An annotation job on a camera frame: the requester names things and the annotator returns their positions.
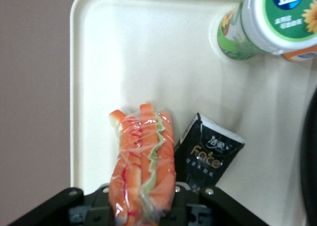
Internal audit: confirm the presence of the beige plastic serving tray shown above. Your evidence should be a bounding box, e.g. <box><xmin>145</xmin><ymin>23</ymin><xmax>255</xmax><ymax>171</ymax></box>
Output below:
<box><xmin>69</xmin><ymin>0</ymin><xmax>317</xmax><ymax>226</ymax></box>

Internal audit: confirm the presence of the black tissue pack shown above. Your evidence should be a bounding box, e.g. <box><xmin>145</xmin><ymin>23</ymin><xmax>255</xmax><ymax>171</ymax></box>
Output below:
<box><xmin>174</xmin><ymin>112</ymin><xmax>246</xmax><ymax>191</ymax></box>

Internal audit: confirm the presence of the orange lid gum bottle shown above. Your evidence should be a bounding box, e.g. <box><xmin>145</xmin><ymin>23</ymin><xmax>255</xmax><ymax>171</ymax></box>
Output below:
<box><xmin>281</xmin><ymin>46</ymin><xmax>317</xmax><ymax>63</ymax></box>

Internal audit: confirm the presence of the green lid gum bottle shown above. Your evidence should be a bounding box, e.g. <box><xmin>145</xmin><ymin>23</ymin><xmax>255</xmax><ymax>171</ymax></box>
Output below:
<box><xmin>216</xmin><ymin>0</ymin><xmax>317</xmax><ymax>61</ymax></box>

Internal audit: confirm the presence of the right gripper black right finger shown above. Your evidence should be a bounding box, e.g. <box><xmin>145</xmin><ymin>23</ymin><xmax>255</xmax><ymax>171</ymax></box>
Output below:
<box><xmin>160</xmin><ymin>182</ymin><xmax>269</xmax><ymax>226</ymax></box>

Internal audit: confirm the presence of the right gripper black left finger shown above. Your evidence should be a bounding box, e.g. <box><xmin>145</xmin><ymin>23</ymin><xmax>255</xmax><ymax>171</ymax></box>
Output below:
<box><xmin>8</xmin><ymin>183</ymin><xmax>112</xmax><ymax>226</ymax></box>

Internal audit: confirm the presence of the triangle sandwich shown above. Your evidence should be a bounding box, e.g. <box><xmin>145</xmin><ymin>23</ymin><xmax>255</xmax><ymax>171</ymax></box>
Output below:
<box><xmin>108</xmin><ymin>103</ymin><xmax>177</xmax><ymax>226</ymax></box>

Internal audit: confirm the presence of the black blurred wrist cable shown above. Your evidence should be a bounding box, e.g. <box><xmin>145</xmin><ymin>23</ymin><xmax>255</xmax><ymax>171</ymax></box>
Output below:
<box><xmin>299</xmin><ymin>87</ymin><xmax>317</xmax><ymax>226</ymax></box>

